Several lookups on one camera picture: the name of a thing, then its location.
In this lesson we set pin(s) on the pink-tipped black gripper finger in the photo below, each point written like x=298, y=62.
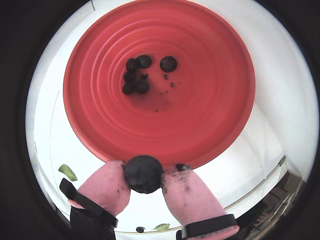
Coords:
x=100, y=190
x=190, y=197

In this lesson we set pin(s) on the red collapsible silicone cup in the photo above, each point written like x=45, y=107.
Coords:
x=200, y=112

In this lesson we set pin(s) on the thin wooden rod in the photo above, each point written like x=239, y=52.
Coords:
x=125, y=231

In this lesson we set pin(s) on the small green leaf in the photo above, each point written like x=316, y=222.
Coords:
x=35, y=147

